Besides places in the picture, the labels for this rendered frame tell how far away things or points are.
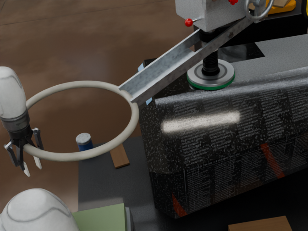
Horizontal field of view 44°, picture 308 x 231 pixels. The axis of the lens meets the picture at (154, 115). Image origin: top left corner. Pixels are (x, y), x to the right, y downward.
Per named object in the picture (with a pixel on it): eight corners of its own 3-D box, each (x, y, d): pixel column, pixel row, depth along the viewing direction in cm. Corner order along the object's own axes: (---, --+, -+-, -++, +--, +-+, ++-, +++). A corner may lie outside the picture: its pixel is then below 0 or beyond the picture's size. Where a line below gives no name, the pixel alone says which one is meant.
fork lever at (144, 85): (239, 3, 175) (237, -6, 172) (269, 17, 162) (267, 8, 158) (118, 90, 166) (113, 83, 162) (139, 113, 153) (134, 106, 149)
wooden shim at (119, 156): (107, 144, 267) (106, 142, 266) (120, 140, 269) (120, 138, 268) (115, 168, 248) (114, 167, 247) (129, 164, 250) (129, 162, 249)
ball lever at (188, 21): (199, 19, 148) (199, 12, 146) (204, 22, 146) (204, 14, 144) (183, 26, 146) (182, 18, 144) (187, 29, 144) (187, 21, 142)
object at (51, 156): (107, 73, 176) (107, 68, 175) (162, 131, 143) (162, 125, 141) (0, 107, 158) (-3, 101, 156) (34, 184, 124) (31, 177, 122)
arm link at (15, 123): (32, 109, 126) (36, 123, 130) (18, 98, 131) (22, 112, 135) (7, 123, 121) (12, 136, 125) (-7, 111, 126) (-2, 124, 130)
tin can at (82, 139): (97, 151, 262) (93, 137, 254) (84, 158, 258) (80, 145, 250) (90, 144, 269) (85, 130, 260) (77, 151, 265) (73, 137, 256)
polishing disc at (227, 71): (197, 57, 187) (197, 55, 186) (239, 64, 178) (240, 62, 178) (180, 82, 173) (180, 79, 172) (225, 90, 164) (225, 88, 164)
